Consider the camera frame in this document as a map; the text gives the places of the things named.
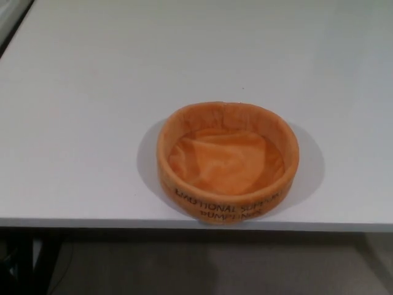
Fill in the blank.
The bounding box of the orange plush plate with lettering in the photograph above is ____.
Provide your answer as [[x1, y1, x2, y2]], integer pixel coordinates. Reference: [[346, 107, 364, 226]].
[[157, 103, 300, 228]]

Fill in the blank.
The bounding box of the grey panel with black edge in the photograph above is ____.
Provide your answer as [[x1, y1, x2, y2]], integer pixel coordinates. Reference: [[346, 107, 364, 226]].
[[0, 0, 35, 59]]

